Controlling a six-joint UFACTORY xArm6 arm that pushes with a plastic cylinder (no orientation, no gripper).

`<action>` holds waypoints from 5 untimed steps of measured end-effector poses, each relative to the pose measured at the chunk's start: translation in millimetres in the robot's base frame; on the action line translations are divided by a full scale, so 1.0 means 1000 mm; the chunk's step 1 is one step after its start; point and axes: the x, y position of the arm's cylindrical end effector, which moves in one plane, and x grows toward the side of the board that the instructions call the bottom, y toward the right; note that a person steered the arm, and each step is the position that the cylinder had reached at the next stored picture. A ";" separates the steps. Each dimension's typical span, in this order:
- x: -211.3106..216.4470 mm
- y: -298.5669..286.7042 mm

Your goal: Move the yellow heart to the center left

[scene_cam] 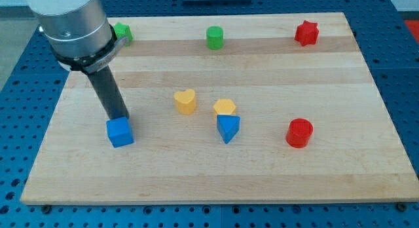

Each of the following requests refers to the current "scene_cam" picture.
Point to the red star block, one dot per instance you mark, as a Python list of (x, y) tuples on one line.
[(307, 33)]

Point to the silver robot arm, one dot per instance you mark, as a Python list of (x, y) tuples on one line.
[(82, 39)]

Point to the red cylinder block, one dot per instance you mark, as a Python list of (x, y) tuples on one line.
[(299, 133)]

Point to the blue cube block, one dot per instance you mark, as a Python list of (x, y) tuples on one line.
[(119, 132)]

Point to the blue triangle block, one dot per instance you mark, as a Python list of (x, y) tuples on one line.
[(228, 126)]

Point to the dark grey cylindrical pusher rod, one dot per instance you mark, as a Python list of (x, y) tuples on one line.
[(108, 93)]

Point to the yellow heart block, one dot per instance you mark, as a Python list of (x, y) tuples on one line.
[(185, 101)]

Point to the wooden board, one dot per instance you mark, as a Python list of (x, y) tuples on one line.
[(354, 153)]

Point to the green cylinder block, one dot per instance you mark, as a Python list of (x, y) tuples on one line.
[(214, 37)]

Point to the yellow hexagon block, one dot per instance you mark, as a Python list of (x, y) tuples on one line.
[(224, 106)]

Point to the green star block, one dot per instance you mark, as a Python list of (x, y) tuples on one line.
[(123, 30)]

